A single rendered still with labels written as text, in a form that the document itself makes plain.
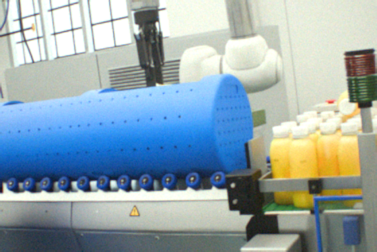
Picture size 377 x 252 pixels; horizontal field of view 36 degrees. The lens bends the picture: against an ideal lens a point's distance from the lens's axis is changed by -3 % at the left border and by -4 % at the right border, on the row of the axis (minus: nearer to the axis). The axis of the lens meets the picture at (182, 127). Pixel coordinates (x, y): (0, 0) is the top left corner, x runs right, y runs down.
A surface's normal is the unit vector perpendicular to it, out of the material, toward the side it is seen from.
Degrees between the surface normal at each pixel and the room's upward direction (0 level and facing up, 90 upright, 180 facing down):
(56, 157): 108
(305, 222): 90
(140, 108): 56
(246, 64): 95
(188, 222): 70
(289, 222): 90
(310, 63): 90
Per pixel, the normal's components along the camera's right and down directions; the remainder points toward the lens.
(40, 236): -0.39, 0.48
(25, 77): -0.62, 0.16
